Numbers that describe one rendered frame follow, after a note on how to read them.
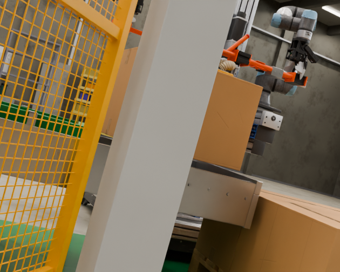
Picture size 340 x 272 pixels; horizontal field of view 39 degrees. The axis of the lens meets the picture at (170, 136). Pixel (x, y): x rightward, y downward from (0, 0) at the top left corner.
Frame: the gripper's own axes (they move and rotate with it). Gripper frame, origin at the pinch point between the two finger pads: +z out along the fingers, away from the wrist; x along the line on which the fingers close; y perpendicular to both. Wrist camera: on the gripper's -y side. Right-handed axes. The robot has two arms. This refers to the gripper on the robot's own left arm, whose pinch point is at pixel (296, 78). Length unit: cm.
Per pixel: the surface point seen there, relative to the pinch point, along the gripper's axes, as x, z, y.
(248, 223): 36, 73, 29
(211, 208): 35, 71, 48
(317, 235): 72, 67, 24
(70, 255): -19, 115, 86
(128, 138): 106, 49, 114
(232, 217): 35, 72, 37
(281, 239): 53, 74, 23
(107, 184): 99, 61, 114
